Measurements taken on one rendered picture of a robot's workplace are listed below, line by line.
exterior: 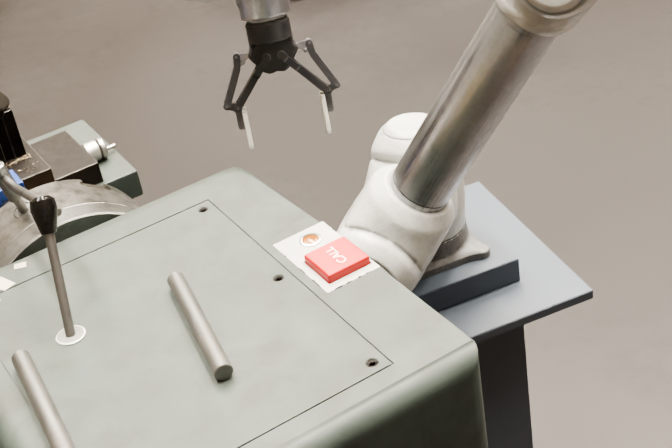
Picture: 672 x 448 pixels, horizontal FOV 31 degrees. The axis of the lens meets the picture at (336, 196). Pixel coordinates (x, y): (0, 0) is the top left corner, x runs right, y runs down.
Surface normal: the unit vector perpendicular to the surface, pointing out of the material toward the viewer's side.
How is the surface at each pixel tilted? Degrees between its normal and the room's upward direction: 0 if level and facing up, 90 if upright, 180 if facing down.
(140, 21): 0
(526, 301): 0
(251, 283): 0
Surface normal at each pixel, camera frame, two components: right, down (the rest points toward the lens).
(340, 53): -0.14, -0.83
